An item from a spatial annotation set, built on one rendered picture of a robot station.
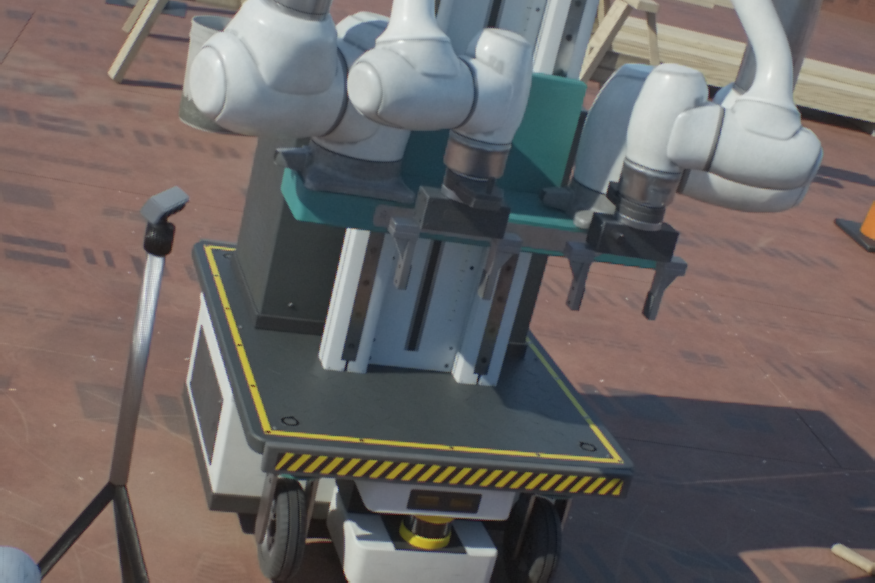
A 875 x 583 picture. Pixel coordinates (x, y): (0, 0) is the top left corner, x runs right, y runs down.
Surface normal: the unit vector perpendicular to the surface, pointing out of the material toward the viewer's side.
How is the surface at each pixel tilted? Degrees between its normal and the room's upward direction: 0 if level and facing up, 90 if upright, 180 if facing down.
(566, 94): 90
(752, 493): 0
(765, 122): 61
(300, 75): 97
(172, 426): 0
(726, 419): 0
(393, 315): 90
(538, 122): 90
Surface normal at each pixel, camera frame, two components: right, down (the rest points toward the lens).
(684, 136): -0.06, 0.30
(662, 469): 0.23, -0.92
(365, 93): -0.74, 0.18
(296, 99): 0.61, 0.37
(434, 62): 0.64, -0.11
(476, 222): 0.26, 0.37
